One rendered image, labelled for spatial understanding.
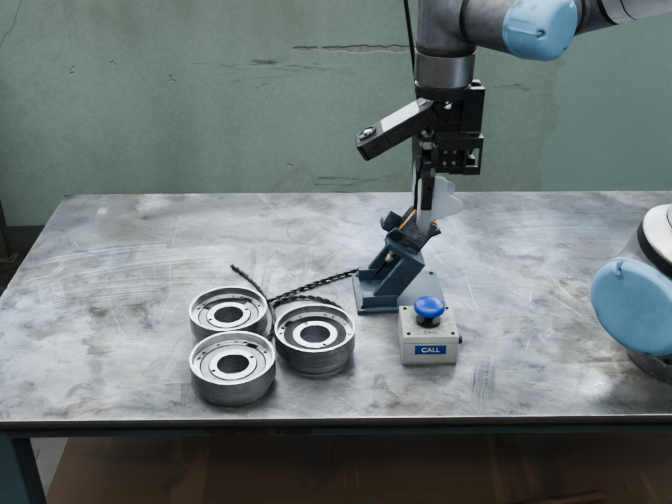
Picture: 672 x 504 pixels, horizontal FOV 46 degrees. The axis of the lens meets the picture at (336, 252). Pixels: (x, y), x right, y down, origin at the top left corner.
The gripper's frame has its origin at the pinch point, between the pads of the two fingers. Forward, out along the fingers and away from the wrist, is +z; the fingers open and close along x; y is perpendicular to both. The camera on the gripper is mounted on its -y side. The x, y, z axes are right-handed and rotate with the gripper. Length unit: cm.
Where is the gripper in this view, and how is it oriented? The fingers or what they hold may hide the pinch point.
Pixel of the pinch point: (418, 221)
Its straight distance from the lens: 111.4
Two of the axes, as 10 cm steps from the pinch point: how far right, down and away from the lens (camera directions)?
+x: -0.6, -5.1, 8.6
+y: 10.0, -0.3, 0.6
